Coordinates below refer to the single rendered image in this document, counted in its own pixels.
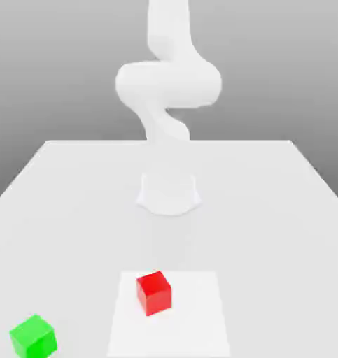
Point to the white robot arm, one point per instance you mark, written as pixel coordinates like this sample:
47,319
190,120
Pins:
168,84

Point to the small red cube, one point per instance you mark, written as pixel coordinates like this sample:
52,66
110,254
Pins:
154,293

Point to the small green cube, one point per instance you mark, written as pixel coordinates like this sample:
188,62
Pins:
33,337

